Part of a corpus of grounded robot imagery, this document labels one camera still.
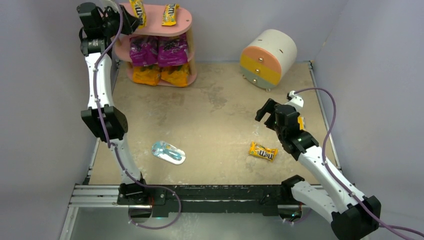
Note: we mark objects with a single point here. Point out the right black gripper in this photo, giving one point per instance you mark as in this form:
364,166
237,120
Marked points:
274,115

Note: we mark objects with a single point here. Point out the yellow m&m bag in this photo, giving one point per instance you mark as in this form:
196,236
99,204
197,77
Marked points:
169,17
259,151
139,11

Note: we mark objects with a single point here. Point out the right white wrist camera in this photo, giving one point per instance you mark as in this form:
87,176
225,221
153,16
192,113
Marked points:
295,100

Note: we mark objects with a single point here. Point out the orange gummy candy bag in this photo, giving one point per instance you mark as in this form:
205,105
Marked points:
177,75
147,75

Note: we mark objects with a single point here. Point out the yellow M&M bag bottom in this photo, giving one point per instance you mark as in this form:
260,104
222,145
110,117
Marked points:
169,17

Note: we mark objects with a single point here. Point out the purple grape candy bag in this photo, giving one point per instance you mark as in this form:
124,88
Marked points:
144,50
172,51

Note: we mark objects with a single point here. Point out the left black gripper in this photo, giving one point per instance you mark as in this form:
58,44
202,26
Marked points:
122,19

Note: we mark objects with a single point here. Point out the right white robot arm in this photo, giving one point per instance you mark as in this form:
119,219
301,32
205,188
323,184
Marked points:
351,214

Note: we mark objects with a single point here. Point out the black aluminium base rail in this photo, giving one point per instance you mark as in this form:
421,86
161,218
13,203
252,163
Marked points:
264,199

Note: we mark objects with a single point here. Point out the round pastel drawer cabinet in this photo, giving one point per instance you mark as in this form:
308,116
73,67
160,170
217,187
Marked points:
268,58

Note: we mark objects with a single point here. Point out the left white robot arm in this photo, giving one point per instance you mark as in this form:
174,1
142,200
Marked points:
101,28

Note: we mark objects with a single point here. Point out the yellow M&M bag top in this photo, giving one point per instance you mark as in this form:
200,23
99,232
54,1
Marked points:
139,11

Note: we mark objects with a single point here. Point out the small yellow candy packet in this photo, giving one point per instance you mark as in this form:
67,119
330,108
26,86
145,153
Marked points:
301,122

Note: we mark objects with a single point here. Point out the blue toy blister pack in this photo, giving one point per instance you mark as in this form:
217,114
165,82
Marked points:
168,152

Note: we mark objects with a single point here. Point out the pink three-tier shelf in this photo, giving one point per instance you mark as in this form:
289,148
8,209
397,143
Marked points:
154,27

